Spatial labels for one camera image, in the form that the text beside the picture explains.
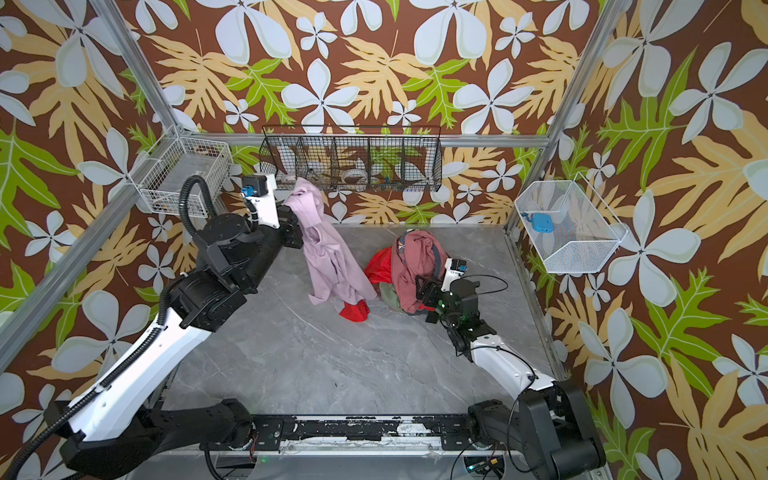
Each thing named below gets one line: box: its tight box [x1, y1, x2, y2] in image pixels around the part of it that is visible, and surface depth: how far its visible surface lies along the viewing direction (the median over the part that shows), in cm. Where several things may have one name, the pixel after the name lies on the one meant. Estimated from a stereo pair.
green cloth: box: [379, 282, 405, 312], surface depth 92 cm
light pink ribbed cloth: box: [284, 177, 377, 305], surface depth 74 cm
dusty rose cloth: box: [391, 230, 448, 314], surface depth 90 cm
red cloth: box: [339, 246, 393, 323], surface depth 94 cm
